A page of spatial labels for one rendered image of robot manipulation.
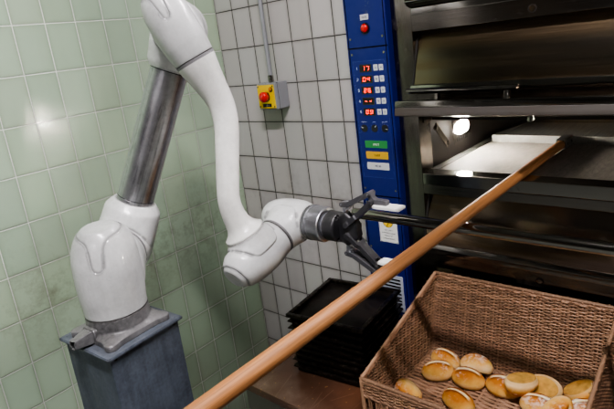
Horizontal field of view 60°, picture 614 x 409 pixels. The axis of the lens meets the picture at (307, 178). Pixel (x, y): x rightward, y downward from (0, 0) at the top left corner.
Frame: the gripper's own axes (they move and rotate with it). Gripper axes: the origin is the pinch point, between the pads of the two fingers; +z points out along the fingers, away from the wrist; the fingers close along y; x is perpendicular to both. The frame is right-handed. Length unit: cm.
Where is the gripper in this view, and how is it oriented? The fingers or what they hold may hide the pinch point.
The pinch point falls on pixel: (399, 236)
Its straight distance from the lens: 119.7
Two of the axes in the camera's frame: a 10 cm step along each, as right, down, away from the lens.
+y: 1.2, 9.6, 2.5
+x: -6.6, 2.7, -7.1
